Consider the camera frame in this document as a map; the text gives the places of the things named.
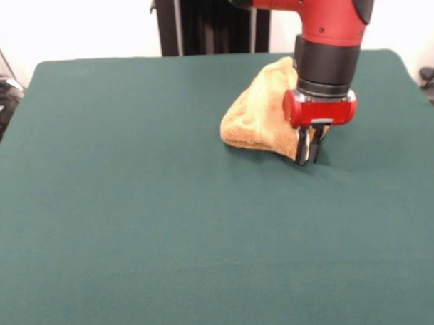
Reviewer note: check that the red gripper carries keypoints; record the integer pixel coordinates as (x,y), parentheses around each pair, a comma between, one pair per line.
(322,112)

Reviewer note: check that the dark green table cloth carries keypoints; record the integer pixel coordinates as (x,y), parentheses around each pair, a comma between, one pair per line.
(133,208)

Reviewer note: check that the orange terry towel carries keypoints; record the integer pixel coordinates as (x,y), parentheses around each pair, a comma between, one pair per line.
(258,111)

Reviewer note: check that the black wheeled stand frame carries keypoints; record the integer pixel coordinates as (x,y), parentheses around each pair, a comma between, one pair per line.
(429,74)
(1,106)

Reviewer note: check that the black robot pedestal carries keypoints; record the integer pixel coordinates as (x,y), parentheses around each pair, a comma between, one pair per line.
(198,24)

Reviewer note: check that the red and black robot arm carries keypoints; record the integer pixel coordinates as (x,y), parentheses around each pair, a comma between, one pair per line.
(326,34)

